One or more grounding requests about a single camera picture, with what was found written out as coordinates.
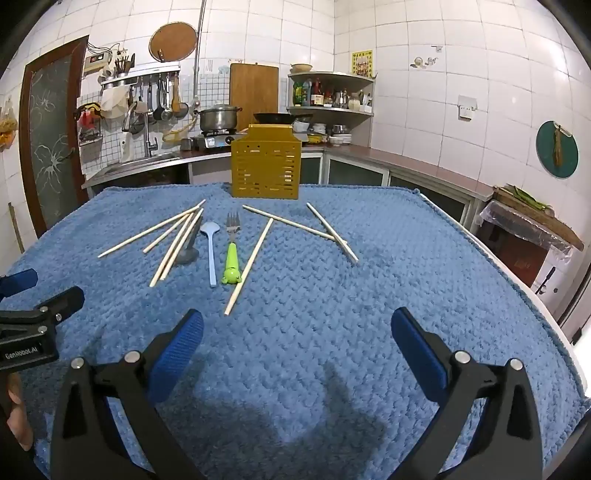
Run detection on wooden cutting board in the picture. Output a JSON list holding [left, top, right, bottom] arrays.
[[229, 62, 280, 132]]

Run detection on yellow hose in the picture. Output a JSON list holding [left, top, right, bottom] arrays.
[[163, 117, 197, 145]]

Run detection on grey metal spoon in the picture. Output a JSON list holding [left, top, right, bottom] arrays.
[[179, 217, 202, 267]]

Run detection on clear plastic sheet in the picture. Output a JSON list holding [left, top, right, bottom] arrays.
[[478, 199, 575, 264]]

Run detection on white electrical box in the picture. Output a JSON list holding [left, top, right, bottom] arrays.
[[83, 50, 115, 75]]

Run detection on yellow wall poster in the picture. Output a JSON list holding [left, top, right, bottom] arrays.
[[351, 50, 374, 78]]

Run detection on green-handled metal fork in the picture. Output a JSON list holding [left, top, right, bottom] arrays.
[[223, 212, 242, 284]]

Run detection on steel gas stove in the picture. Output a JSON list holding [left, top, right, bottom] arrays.
[[191, 130, 252, 151]]

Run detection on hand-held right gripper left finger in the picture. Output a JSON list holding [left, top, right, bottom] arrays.
[[50, 308, 206, 480]]

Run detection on white wall socket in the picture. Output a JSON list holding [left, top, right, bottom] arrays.
[[457, 95, 479, 121]]

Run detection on corner wall shelf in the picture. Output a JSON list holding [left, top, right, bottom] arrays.
[[286, 71, 376, 139]]

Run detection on hanging plastic bag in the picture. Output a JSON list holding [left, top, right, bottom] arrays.
[[0, 98, 19, 152]]

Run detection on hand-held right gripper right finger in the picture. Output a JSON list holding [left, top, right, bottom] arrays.
[[390, 306, 546, 480]]

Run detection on blue knitted towel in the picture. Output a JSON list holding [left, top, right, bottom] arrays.
[[0, 181, 591, 480]]

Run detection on brown glass-panel door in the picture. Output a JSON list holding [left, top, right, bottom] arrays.
[[19, 36, 89, 234]]

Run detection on yellow perforated utensil holder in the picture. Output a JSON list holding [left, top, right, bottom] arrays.
[[230, 124, 303, 200]]

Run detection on steel hanging utensil rack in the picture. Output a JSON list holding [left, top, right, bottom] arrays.
[[99, 65, 182, 90]]

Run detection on light blue plastic spoon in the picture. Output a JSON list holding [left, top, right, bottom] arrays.
[[200, 222, 221, 288]]

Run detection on steel faucet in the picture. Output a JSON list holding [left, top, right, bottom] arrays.
[[122, 102, 158, 158]]

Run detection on metal wall pipe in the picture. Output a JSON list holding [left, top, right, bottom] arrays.
[[193, 0, 207, 100]]

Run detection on steel sink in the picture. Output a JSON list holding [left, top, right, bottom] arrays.
[[104, 154, 183, 174]]

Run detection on decorative wall hooks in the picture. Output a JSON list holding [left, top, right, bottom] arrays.
[[410, 45, 445, 70]]

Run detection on green round board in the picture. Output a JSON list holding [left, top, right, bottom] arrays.
[[536, 120, 579, 179]]

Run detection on stack of bowls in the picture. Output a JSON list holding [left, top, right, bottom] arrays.
[[295, 121, 352, 147]]

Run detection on white hanging cloth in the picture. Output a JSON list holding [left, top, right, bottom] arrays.
[[100, 87, 129, 119]]

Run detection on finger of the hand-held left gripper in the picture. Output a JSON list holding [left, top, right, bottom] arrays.
[[0, 286, 86, 340], [0, 269, 38, 298]]

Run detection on wooden board with vegetables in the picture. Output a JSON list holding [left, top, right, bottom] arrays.
[[492, 185, 585, 252]]

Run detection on black wok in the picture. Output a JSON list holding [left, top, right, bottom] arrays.
[[252, 112, 315, 126]]

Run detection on person's left hand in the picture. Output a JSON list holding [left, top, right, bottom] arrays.
[[7, 373, 34, 451]]

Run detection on row of hanging ladles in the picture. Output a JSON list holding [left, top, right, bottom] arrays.
[[129, 74, 190, 121]]

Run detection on round wooden lid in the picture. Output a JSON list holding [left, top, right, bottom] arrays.
[[148, 20, 200, 62]]

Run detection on steel pot with lid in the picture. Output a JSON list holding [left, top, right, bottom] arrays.
[[193, 103, 243, 133]]

